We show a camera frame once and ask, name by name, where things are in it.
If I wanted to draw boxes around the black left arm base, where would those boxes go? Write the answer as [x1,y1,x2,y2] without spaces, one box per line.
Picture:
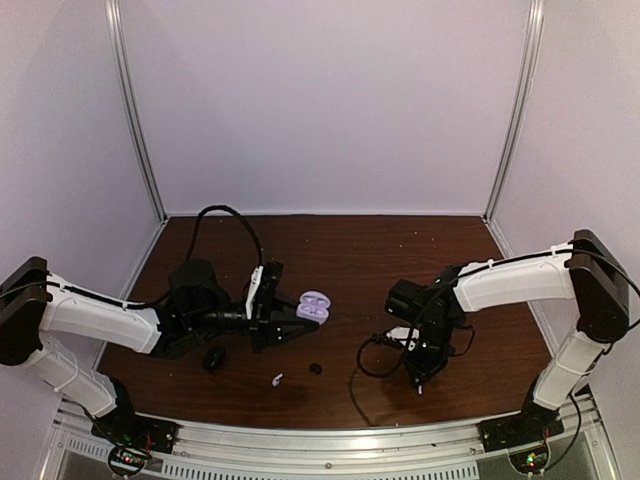
[91,378,178,454]

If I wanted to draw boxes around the left aluminium frame post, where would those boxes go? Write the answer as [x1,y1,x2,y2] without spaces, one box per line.
[104,0,168,223]

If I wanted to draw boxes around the right circuit board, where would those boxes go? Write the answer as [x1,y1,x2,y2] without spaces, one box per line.
[509,445,550,475]

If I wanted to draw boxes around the right aluminium frame post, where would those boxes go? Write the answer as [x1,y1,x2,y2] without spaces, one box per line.
[483,0,545,224]

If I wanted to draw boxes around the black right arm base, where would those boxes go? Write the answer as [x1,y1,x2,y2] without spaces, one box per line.
[478,384,564,452]

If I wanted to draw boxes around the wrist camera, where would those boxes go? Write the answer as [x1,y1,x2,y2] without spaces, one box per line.
[383,326,420,350]
[244,262,284,319]

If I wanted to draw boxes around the white earbud left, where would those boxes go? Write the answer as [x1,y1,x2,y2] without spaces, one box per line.
[271,374,284,387]

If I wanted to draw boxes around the circuit board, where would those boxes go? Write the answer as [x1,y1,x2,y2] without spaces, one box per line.
[107,446,151,477]
[509,445,550,475]

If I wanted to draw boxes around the aluminium frame post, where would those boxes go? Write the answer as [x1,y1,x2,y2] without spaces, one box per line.
[483,0,545,224]
[104,0,168,223]

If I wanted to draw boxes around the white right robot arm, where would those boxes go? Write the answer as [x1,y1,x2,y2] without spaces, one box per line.
[382,229,633,442]

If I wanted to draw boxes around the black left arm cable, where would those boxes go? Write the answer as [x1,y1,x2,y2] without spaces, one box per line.
[119,203,264,309]

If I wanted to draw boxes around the black oval charging case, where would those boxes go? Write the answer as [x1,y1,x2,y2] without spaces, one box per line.
[202,345,227,372]

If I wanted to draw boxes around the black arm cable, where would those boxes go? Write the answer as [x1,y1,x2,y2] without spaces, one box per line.
[355,279,474,377]
[119,203,264,309]

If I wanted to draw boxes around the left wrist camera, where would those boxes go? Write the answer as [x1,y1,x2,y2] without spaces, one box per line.
[244,262,284,319]

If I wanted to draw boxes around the left circuit board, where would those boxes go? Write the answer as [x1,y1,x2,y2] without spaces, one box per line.
[107,446,151,477]

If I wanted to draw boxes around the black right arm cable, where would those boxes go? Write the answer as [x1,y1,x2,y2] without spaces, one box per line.
[355,279,474,377]

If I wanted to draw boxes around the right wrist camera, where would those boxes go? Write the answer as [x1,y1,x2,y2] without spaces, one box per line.
[383,326,420,350]

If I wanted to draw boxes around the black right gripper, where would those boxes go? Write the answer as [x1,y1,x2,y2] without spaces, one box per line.
[399,318,457,388]

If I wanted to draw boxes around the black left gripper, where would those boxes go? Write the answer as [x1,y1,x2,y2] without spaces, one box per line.
[188,290,319,354]

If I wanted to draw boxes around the lilac earbud charging case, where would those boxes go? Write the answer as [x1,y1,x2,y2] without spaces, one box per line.
[296,290,331,324]

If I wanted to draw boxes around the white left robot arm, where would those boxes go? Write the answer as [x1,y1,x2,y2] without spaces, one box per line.
[1,257,331,444]

